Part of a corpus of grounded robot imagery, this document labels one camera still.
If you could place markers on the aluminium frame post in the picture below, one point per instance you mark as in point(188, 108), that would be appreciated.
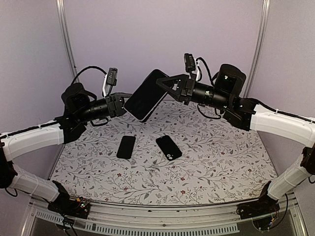
point(259, 44)
point(66, 37)

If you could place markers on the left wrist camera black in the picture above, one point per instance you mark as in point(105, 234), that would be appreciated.
point(111, 79)

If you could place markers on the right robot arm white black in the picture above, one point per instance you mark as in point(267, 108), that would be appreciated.
point(250, 114)

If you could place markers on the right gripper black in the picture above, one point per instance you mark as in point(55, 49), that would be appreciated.
point(184, 86)

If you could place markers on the black case with camera holes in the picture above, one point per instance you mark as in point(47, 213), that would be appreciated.
point(168, 147)

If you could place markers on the right aluminium frame post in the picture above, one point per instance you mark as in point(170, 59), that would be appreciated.
point(259, 44)

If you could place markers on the front aluminium rail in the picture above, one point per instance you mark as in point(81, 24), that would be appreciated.
point(110, 219)

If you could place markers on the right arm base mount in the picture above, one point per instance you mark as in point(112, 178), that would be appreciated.
point(263, 205)

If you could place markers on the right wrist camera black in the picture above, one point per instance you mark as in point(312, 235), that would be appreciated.
point(189, 63)

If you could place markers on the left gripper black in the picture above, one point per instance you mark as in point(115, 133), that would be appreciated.
point(115, 103)

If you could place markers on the right camera cable black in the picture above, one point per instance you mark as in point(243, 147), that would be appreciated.
point(211, 78)

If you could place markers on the left aluminium frame post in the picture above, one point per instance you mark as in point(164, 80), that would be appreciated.
point(66, 37)

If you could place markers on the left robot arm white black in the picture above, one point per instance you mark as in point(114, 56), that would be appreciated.
point(80, 107)

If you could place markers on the large black phone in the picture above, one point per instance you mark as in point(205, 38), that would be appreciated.
point(126, 147)

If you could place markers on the floral patterned table mat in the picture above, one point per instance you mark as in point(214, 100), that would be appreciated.
point(219, 163)

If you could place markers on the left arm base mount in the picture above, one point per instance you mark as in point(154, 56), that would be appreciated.
point(65, 206)

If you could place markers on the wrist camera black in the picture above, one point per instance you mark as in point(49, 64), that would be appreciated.
point(111, 79)
point(189, 63)

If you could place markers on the small black phone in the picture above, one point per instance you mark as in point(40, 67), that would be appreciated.
point(146, 98)

